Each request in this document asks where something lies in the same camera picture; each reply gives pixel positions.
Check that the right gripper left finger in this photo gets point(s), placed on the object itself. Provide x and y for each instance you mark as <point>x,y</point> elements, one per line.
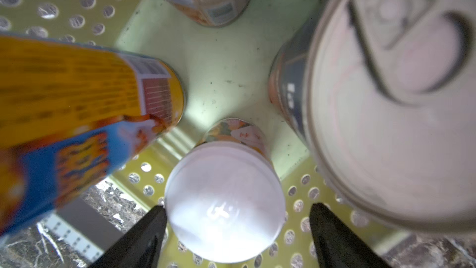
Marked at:
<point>141,246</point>

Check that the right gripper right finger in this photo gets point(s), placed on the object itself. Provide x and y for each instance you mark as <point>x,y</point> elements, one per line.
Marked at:
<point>336,245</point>

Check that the white lid yellow can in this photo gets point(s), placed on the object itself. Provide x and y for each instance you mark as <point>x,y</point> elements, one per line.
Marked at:
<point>71,115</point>

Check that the blue soup can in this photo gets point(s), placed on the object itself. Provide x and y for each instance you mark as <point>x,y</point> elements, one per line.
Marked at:
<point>383,94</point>

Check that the green plastic basket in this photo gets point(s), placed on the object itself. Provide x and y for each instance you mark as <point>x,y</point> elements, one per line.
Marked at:
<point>224,72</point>

